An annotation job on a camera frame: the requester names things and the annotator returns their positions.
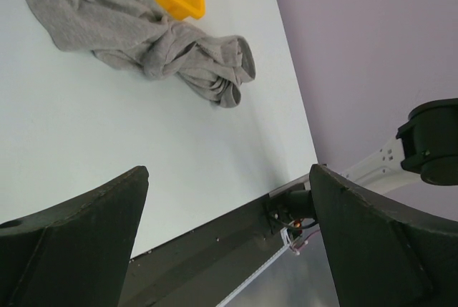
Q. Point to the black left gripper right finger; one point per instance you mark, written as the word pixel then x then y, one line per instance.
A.
pixel 382 252

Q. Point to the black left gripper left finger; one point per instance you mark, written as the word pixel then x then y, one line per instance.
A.
pixel 75 253

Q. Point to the grey tank top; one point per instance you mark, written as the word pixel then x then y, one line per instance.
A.
pixel 139 35

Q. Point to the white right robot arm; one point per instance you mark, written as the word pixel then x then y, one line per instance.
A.
pixel 411 149

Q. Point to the white slotted cable duct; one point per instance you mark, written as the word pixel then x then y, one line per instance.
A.
pixel 285 246

